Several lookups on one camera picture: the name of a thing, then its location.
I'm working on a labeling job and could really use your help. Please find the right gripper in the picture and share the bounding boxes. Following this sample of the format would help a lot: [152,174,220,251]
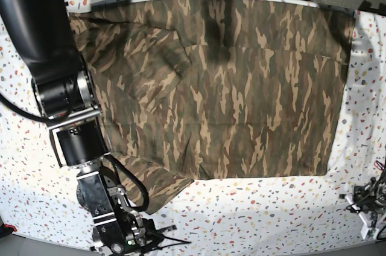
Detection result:
[117,219,191,255]

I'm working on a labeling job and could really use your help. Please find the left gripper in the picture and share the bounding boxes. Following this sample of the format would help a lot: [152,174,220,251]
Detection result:
[339,183,382,239]

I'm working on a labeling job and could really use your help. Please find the camouflage T-shirt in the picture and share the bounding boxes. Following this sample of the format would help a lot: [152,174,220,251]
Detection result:
[69,0,355,214]

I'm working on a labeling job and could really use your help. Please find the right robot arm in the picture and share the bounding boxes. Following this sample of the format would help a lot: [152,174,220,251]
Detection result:
[1,0,166,255]

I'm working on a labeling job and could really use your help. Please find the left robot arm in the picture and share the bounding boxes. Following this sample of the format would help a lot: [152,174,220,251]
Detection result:
[339,160,385,241]

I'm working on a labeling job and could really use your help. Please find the red table corner clamp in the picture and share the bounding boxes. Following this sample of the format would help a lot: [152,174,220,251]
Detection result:
[0,224,16,237]

